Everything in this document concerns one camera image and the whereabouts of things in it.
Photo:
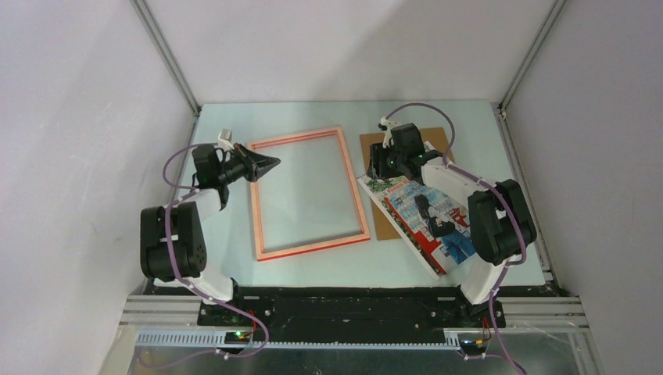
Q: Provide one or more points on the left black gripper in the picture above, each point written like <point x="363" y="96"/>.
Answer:
<point x="256" y="165"/>

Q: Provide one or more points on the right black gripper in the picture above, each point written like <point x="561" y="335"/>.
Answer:
<point x="374" y="167"/>

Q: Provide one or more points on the clear acrylic sheet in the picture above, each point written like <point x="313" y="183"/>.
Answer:
<point x="308" y="197"/>

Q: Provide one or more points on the colourful printed photo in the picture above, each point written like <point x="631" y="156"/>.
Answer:
<point x="434" y="226"/>

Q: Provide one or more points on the orange wooden picture frame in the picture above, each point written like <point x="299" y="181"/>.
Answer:
<point x="261" y="255"/>

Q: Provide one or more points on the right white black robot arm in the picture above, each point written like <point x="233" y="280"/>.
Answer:
<point x="500" y="223"/>

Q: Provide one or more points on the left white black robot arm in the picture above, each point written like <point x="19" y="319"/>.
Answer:
<point x="172" y="244"/>

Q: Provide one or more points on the brown cardboard backing board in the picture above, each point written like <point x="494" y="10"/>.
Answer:
<point x="384" y="230"/>

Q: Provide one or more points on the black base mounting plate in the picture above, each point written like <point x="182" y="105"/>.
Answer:
<point x="351" y="316"/>

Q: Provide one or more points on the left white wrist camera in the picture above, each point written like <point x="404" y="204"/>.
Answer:
<point x="224" y="140"/>

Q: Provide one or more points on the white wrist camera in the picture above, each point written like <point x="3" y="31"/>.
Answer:
<point x="224" y="140"/>
<point x="386" y="125"/>

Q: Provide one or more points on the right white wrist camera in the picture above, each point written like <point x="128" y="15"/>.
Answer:
<point x="386" y="125"/>

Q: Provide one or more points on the aluminium front rail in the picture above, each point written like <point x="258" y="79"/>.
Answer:
<point x="174" y="321"/>

